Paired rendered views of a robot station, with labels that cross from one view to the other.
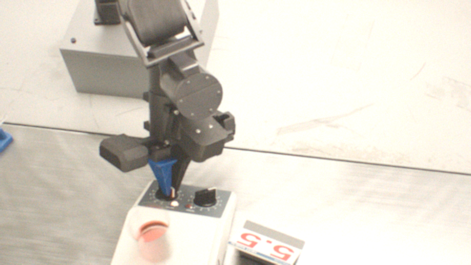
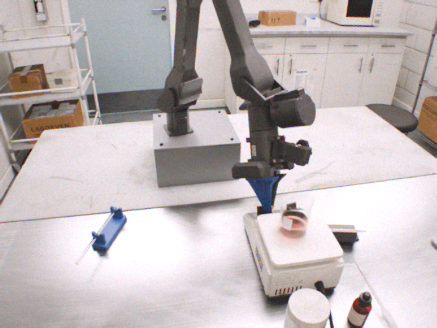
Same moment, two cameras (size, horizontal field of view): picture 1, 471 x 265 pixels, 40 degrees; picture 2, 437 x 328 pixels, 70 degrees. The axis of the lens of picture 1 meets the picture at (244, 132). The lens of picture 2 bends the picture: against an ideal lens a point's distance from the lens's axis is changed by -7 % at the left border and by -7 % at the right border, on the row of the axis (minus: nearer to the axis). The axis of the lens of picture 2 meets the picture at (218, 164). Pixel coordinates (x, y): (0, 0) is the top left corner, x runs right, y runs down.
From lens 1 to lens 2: 54 cm
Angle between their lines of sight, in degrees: 28
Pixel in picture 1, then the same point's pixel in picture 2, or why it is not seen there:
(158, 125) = (264, 153)
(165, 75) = (276, 106)
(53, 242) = (191, 269)
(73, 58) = (162, 156)
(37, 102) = (133, 197)
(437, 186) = (393, 186)
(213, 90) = (311, 106)
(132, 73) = (201, 161)
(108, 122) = (188, 197)
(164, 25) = (265, 80)
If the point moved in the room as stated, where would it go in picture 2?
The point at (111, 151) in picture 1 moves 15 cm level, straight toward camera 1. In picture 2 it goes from (248, 166) to (324, 205)
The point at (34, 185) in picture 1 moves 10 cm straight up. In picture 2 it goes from (156, 240) to (151, 201)
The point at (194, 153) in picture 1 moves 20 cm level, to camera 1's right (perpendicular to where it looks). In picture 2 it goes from (300, 158) to (379, 138)
